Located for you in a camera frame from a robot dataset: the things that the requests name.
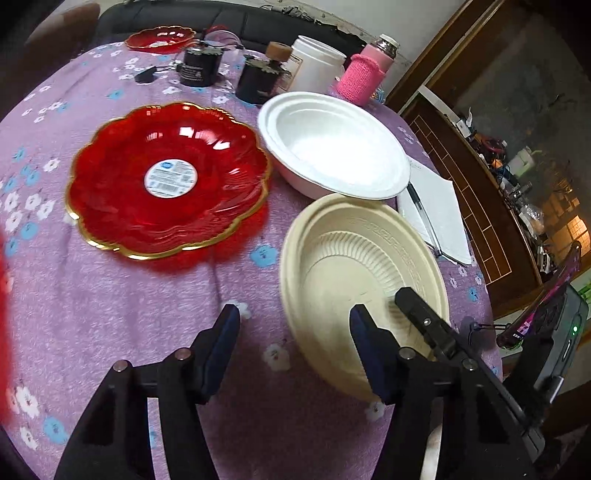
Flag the red wedding glass plate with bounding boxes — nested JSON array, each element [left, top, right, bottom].
[[0, 241, 12, 424]]

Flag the beige disposable bowl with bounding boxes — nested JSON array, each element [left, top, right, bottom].
[[280, 194, 451, 402]]

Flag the brown wooden sideboard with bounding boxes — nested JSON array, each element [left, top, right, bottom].
[[402, 96, 542, 318]]

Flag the black ballpoint pen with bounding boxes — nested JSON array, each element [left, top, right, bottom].
[[407, 183, 443, 258]]

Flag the white paper notebook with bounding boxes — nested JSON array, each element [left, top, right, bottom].
[[397, 156, 472, 266]]

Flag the red plate with sticker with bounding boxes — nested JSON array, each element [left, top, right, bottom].
[[65, 102, 273, 261]]

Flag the white bowl stack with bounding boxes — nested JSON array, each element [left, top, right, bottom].
[[257, 92, 410, 200]]

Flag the small black clip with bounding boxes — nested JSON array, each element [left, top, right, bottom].
[[134, 66, 158, 84]]

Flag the pink sleeved thermos bottle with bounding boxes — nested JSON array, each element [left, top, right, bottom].
[[335, 34, 400, 106]]

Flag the black jar left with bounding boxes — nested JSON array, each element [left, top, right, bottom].
[[176, 45, 223, 87]]

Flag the black jar with cork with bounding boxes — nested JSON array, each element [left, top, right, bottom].
[[235, 41, 293, 105]]

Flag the white plastic jar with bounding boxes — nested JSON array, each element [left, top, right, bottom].
[[286, 35, 346, 94]]

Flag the small red plate far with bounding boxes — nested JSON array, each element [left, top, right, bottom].
[[124, 26, 197, 54]]

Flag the brown pink armchair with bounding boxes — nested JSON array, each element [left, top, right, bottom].
[[17, 1, 100, 62]]

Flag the black leather sofa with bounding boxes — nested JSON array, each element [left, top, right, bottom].
[[90, 1, 366, 57]]

